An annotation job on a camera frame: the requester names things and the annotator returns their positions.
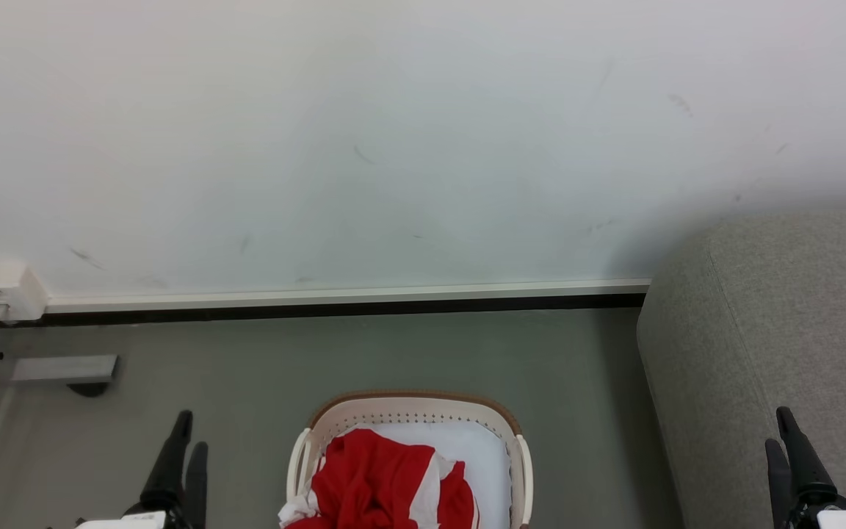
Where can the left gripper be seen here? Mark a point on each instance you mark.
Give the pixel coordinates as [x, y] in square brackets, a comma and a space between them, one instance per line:
[136, 520]

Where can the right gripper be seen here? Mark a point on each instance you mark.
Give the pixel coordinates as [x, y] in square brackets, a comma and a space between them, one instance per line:
[845, 516]

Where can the grey fabric sofa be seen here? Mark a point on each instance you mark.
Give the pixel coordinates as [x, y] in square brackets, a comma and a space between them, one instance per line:
[783, 345]

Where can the red and white garment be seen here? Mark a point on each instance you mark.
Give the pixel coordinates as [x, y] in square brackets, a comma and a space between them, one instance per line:
[371, 477]

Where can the black round floor pad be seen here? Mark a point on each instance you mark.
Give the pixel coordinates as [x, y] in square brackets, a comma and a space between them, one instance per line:
[88, 389]

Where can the white and black baseboard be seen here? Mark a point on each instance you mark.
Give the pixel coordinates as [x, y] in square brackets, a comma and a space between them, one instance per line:
[342, 301]

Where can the cream plastic laundry basket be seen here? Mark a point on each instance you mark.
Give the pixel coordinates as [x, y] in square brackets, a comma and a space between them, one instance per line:
[416, 408]

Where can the white fabric in basket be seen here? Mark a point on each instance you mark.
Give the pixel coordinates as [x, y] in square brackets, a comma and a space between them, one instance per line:
[478, 459]

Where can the grey metal frame foot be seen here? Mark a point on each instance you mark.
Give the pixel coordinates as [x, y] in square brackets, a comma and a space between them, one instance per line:
[63, 369]

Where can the white wall power box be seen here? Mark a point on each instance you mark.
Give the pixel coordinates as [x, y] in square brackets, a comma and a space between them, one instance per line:
[4, 289]

